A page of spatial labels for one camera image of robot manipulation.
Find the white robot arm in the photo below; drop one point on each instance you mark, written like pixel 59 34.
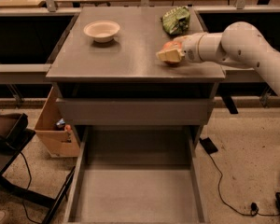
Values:
pixel 240 44

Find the black power adapter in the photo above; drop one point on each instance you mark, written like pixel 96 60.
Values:
pixel 208 145

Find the red apple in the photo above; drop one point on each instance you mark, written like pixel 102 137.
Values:
pixel 172 45

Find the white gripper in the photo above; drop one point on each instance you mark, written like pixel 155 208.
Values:
pixel 190 49

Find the open grey middle drawer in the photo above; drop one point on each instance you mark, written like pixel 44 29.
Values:
pixel 136 175

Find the green chip bag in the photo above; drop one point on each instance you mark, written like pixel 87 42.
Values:
pixel 176 21

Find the closed grey upper drawer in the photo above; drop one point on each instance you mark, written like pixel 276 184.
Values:
pixel 99 112

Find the black chair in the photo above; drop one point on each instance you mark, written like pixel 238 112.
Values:
pixel 14 137

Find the white paper bowl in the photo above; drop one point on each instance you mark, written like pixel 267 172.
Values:
pixel 101 31

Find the grey drawer cabinet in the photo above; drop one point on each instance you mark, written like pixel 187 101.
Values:
pixel 127 67

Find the cardboard box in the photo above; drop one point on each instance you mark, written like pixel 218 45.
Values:
pixel 59 142

